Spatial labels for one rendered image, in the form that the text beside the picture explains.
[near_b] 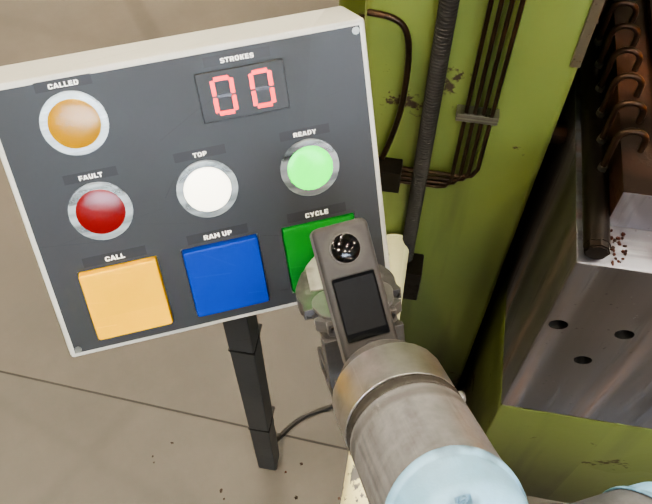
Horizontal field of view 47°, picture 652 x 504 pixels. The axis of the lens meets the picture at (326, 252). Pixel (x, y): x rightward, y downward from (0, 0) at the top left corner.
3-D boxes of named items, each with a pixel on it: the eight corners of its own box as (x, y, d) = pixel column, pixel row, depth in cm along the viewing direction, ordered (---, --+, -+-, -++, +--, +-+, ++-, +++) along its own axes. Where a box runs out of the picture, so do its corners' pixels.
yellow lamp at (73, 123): (100, 156, 66) (87, 123, 62) (50, 149, 66) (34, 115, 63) (111, 130, 67) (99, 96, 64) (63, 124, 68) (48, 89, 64)
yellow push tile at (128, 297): (173, 324, 75) (156, 259, 71) (98, 341, 74) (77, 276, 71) (172, 315, 76) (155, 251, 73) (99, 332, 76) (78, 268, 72)
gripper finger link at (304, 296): (290, 287, 71) (308, 336, 64) (287, 273, 71) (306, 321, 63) (337, 276, 72) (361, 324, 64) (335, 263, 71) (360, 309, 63)
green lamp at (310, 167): (330, 197, 73) (331, 169, 69) (284, 190, 73) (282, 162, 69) (336, 172, 74) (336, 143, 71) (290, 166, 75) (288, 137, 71)
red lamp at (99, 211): (124, 241, 70) (113, 214, 66) (77, 234, 70) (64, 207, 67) (135, 215, 71) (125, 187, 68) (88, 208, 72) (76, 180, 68)
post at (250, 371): (276, 471, 165) (215, 149, 74) (258, 467, 165) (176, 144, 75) (279, 453, 167) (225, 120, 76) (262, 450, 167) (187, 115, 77)
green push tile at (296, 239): (362, 278, 78) (355, 214, 74) (293, 294, 77) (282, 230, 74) (358, 270, 79) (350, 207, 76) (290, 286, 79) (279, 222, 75)
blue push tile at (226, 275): (270, 302, 77) (257, 237, 73) (198, 318, 75) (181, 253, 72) (267, 293, 78) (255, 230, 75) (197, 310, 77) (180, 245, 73)
